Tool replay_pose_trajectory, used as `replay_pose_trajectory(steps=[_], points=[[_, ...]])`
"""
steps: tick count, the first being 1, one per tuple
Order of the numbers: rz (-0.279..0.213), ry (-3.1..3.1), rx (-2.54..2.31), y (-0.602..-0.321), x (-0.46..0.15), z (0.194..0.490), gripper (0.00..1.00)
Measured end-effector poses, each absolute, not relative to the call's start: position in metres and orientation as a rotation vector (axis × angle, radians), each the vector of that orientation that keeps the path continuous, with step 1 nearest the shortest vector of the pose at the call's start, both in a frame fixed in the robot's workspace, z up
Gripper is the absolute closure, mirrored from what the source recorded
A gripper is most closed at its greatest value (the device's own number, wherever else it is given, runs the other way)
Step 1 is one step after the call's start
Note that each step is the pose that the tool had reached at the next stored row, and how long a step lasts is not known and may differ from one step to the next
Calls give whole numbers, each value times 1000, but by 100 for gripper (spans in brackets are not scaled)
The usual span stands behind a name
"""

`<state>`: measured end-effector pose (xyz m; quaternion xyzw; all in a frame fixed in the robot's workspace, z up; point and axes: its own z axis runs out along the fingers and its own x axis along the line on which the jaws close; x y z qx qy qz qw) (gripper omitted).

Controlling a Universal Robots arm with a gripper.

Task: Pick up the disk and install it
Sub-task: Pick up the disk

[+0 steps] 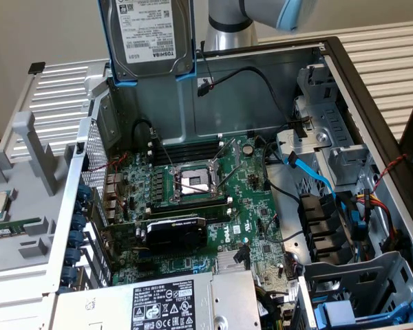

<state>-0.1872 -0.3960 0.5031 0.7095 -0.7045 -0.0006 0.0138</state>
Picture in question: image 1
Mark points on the hard disk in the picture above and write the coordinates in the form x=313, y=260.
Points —
x=148, y=31

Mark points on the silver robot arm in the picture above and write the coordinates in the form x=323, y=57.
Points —
x=227, y=34

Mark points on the metal socket cover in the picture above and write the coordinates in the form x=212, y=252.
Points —
x=216, y=175

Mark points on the black RAM slot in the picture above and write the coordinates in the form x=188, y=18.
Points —
x=189, y=159
x=189, y=154
x=189, y=150
x=189, y=145

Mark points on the CPU socket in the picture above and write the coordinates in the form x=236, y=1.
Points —
x=192, y=182

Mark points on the metal locking lever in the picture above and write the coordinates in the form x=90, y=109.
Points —
x=223, y=150
x=162, y=149

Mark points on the coin cell battery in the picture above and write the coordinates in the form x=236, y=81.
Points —
x=248, y=149

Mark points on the RAM stick with black chips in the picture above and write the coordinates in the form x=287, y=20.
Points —
x=189, y=208

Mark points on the green motherboard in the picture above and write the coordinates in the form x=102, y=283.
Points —
x=248, y=206

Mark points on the open black PC case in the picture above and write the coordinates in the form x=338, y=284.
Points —
x=227, y=103

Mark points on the black graphics card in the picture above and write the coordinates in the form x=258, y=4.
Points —
x=175, y=235

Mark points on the silver chipset heat sink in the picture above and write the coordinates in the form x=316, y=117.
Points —
x=225, y=263

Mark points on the blue card retention clip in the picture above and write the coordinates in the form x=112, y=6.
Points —
x=70, y=275
x=79, y=222
x=77, y=239
x=84, y=192
x=73, y=257

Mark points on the grey metal drive cage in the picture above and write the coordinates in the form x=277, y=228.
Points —
x=330, y=120

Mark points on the grey power supply unit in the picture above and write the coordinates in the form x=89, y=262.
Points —
x=158, y=302

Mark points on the grey parts rack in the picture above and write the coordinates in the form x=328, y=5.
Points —
x=38, y=154

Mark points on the RAM stick with white label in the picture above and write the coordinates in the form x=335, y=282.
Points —
x=7, y=221

